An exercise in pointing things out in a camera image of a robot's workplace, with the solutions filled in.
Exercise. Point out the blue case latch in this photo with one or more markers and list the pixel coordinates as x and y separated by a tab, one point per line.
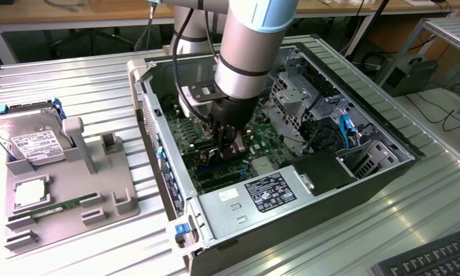
182	230

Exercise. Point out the installed green RAM stick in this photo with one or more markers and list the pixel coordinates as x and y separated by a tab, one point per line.
203	146

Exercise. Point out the metal slat shelf frame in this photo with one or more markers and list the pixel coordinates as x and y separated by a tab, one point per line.
450	31

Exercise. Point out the wrist camera with black bracket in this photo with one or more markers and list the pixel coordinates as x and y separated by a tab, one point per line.
202	92

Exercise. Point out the small silver chipset heatsink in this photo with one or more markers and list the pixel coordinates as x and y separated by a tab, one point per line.
263	166

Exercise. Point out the green motherboard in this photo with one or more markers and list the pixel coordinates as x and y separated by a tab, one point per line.
270	143

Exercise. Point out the black plastic fan shroud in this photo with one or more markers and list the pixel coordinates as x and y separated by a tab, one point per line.
322	172

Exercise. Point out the blue expansion slot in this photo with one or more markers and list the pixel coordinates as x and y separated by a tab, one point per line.
202	170

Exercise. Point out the silver CPU chip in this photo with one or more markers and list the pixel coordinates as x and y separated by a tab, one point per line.
29	195

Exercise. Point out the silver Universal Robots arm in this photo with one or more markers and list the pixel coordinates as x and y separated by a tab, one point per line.
250	57

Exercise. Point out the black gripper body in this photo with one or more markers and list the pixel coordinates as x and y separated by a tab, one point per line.
235	112

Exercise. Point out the black office chair base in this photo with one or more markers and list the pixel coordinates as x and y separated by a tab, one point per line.
96	36

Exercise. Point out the dark grey equipment box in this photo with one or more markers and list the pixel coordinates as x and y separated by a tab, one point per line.
412	76

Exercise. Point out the open black PC case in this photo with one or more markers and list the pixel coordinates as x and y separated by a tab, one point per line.
368	184

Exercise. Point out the perforated metal disk bay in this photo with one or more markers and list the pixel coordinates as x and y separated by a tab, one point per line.
291	97

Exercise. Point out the loose green RAM stick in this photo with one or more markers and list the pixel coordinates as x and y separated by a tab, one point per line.
49	211

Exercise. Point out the grey parts rack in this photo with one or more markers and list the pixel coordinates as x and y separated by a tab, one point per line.
72	184

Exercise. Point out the wooden desk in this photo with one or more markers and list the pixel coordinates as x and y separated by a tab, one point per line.
23	14

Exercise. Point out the black computer keyboard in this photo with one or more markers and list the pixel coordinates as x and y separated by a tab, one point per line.
434	258

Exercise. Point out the silver power supply unit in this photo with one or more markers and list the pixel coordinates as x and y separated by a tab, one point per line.
230	212

